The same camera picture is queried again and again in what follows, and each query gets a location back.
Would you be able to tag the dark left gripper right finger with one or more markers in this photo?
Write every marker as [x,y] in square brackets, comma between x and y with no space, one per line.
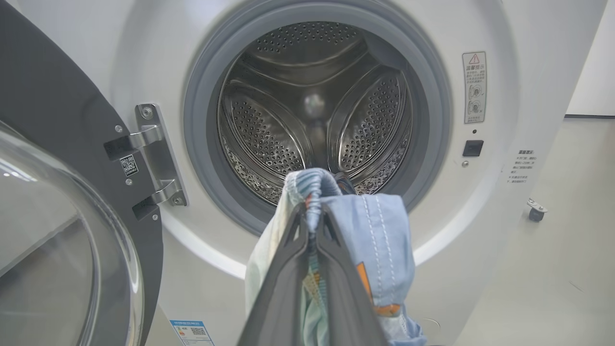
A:
[350,317]

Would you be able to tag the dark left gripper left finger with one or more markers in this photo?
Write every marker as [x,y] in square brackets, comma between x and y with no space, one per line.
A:
[278,307]

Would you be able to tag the cream garment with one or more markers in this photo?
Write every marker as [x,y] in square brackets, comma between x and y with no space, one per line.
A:
[262,269]

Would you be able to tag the blue printed garment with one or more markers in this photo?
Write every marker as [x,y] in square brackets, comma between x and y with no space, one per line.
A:
[379,240]

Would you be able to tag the black washer door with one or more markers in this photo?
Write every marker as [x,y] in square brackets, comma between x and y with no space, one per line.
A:
[57,120]

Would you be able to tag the white front-load washing machine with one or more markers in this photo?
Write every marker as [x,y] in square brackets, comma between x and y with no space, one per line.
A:
[480,240]

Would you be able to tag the stainless steel washing machine drum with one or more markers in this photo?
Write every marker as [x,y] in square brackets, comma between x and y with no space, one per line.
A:
[269,134]

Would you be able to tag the silver door hinge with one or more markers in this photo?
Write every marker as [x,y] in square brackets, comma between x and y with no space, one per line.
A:
[161,158]

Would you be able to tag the blue energy label sticker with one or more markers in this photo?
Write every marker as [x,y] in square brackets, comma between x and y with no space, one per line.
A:
[192,332]

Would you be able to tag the grey partition leg with caster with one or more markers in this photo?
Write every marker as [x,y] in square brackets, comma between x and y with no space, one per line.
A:
[536,211]

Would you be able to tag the grey warning sticker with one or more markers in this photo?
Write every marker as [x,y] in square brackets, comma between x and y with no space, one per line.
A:
[474,86]

